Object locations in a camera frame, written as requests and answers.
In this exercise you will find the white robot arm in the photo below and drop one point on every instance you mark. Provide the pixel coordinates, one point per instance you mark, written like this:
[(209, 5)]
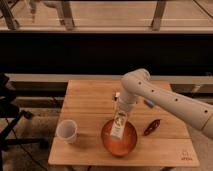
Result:
[(197, 114)]

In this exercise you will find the orange ceramic bowl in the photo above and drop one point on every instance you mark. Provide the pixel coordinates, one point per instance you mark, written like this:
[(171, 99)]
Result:
[(119, 147)]

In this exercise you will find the blue small object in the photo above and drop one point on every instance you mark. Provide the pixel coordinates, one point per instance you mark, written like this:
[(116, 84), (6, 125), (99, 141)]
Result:
[(149, 103)]

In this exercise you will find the white plastic cup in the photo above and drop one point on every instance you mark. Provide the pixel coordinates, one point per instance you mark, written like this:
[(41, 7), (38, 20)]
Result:
[(67, 131)]

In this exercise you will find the dark red chili pepper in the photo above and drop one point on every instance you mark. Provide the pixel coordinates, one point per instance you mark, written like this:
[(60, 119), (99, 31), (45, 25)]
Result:
[(152, 127)]

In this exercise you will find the wooden table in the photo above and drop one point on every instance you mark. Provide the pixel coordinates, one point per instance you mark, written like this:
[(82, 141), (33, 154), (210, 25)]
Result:
[(90, 104)]

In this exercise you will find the black office chair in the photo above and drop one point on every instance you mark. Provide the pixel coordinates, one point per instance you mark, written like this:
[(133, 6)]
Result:
[(9, 110)]

